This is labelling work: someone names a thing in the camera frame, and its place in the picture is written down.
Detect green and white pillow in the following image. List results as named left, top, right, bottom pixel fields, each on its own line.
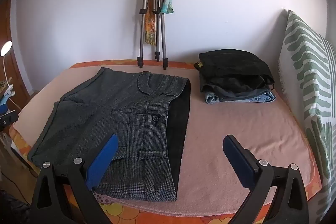
left=278, top=10, right=336, bottom=224

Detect black folded garment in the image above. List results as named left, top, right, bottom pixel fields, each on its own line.
left=194, top=49, right=275, bottom=88

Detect grey checked pants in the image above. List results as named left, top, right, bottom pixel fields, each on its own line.
left=27, top=67, right=191, bottom=202

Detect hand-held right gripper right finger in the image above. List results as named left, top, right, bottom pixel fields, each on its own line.
left=223, top=135, right=310, bottom=224

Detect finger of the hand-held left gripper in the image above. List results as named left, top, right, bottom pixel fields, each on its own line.
left=0, top=102, right=19, bottom=131

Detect orange floral bedsheet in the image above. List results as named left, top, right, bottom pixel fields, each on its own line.
left=8, top=59, right=323, bottom=224

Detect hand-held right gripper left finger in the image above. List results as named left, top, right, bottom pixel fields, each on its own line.
left=28, top=134, right=119, bottom=224

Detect dark cloth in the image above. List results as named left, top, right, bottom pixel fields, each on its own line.
left=0, top=187, right=30, bottom=224

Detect silver camera tripod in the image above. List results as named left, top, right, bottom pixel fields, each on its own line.
left=137, top=0, right=170, bottom=71

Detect brown wooden furniture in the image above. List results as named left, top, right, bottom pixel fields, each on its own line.
left=0, top=0, right=34, bottom=109

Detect white clip lamp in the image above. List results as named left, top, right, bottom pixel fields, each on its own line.
left=0, top=40, right=16, bottom=98

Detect white lamp cable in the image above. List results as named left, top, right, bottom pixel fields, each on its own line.
left=7, top=95, right=24, bottom=111

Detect dark grey folded garment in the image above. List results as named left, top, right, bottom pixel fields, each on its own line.
left=199, top=74, right=273, bottom=102

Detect light blue folded jeans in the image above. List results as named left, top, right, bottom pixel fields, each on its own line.
left=205, top=91, right=277, bottom=104

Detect pink blanket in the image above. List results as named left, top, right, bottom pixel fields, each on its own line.
left=17, top=64, right=315, bottom=214

